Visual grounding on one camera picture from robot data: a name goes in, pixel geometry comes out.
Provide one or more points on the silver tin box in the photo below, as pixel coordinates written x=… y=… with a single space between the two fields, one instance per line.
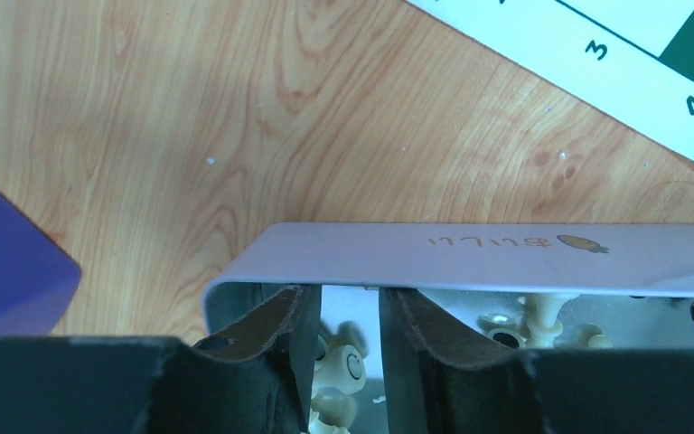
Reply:
x=635 y=281

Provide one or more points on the purple metronome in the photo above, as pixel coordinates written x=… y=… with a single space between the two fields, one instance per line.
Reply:
x=38 y=279

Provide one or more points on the green white chess board mat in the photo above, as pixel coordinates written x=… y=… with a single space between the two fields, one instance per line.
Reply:
x=633 y=60

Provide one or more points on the white chess pieces in tin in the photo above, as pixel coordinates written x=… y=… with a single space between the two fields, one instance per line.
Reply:
x=348 y=363

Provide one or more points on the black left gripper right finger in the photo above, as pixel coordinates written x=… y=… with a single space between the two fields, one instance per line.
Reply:
x=441 y=376

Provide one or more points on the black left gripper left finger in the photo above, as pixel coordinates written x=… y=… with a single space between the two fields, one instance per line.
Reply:
x=253 y=376

